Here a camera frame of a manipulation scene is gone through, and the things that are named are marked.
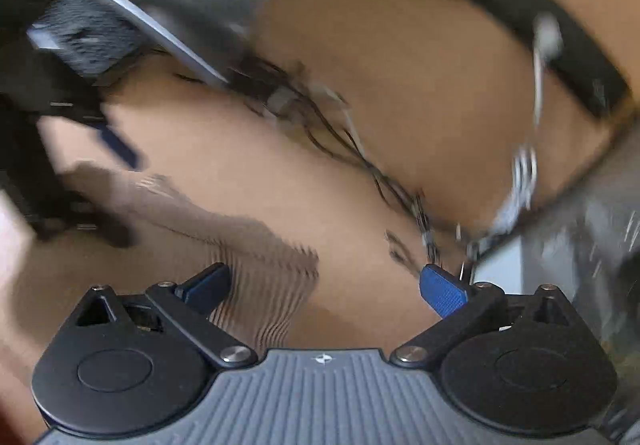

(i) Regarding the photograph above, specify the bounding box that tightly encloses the black cable bundle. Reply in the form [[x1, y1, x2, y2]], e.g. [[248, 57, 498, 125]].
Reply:
[[224, 54, 482, 276]]

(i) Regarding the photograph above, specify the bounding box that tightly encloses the white aigo computer case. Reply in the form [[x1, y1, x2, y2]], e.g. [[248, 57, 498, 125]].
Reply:
[[473, 126, 639, 444]]

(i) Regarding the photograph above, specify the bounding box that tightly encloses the black keyboard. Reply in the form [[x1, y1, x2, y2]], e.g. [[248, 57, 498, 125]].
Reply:
[[27, 0, 145, 80]]

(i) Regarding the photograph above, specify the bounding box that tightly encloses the white power cable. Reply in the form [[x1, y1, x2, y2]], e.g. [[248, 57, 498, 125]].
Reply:
[[489, 12, 564, 236]]

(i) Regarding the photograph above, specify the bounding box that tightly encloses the beige striped knit sweater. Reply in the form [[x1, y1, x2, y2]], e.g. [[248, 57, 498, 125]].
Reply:
[[66, 162, 319, 354]]

